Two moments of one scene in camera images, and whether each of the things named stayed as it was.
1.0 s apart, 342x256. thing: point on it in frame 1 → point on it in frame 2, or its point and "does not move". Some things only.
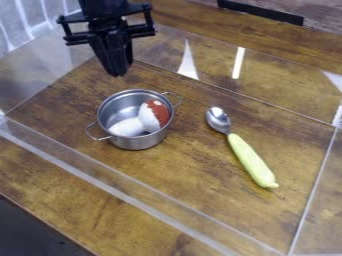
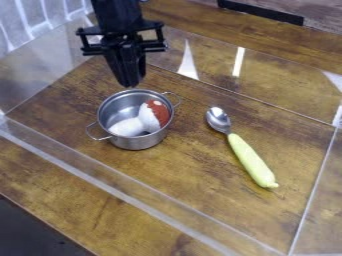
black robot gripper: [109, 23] → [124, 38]
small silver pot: [122, 107] does not move
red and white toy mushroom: [152, 119] does not move
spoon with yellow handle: [220, 121] does not move
